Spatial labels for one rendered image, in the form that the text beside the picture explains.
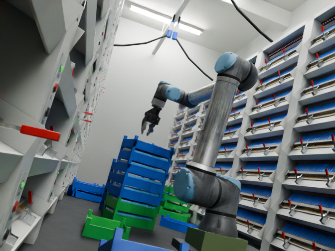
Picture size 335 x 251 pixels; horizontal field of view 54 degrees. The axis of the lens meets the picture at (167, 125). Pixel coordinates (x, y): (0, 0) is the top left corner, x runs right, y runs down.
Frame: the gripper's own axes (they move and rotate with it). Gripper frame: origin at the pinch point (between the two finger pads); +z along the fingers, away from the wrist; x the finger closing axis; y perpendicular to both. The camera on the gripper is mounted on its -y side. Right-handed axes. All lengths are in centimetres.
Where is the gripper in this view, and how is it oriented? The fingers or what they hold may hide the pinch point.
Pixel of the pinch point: (144, 133)
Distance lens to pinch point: 223.8
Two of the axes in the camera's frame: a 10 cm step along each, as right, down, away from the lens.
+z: -3.8, 9.3, 0.6
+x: 8.3, 3.1, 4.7
